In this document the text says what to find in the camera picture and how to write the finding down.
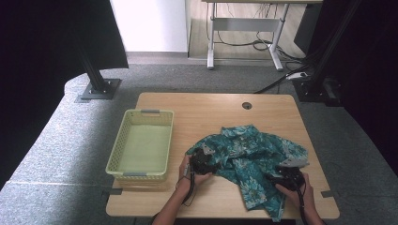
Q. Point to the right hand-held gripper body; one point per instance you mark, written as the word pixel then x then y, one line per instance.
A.
pixel 292 178

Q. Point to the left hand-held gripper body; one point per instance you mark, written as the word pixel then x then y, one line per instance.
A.
pixel 202 162

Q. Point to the teal floral shirt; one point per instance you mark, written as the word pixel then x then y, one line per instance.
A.
pixel 250 156

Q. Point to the pale green plastic basket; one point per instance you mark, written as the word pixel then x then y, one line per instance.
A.
pixel 144 146

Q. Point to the person's left hand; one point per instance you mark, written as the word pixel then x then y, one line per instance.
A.
pixel 187 181

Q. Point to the person's right hand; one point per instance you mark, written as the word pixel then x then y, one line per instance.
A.
pixel 308 197

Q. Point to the grey tape patch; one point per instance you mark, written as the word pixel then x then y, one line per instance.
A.
pixel 328 193
pixel 115 191

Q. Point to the black metal stand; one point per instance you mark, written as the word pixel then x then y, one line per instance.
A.
pixel 313 90
pixel 100 90

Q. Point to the white power plug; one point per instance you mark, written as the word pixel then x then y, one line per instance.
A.
pixel 297 75

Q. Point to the black curtain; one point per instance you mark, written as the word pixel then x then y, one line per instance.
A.
pixel 40 62
pixel 375 62

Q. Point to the white-legged desk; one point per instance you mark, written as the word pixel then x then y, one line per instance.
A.
pixel 245 24

